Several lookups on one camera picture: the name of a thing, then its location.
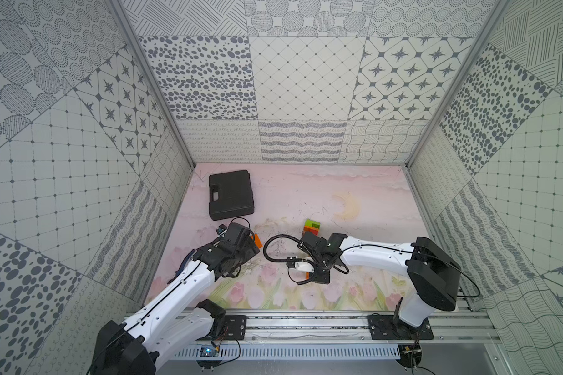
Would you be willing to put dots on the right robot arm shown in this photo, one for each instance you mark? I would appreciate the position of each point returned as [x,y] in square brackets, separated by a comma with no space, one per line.
[435,276]

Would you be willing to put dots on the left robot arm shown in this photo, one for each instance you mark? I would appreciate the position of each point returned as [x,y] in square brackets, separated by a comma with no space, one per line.
[149,338]

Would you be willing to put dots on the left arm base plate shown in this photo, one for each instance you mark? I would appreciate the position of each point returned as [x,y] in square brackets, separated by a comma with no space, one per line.
[228,328]

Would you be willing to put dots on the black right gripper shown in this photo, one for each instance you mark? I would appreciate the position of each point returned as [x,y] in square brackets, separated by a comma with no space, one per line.
[324,279]

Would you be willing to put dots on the small orange lego brick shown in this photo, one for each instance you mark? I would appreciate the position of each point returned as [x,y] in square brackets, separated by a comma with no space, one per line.
[257,241]

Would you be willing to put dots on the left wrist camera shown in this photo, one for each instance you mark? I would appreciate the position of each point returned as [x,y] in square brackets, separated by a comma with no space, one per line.
[221,229]

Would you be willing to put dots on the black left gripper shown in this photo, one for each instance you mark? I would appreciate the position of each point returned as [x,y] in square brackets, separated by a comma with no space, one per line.
[243,239]

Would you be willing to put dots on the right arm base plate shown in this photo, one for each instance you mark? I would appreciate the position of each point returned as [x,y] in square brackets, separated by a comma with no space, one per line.
[384,327]

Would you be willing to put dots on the black plastic case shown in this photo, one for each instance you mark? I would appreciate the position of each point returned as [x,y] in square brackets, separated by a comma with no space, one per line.
[231,195]

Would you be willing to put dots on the green long lego brick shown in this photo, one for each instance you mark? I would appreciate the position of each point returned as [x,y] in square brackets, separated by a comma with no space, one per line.
[312,224]

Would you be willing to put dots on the green circuit board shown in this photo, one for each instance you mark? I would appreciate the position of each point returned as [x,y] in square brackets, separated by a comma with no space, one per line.
[208,352]

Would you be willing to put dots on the aluminium front rail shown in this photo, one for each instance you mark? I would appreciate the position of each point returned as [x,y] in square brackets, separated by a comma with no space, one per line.
[327,327]

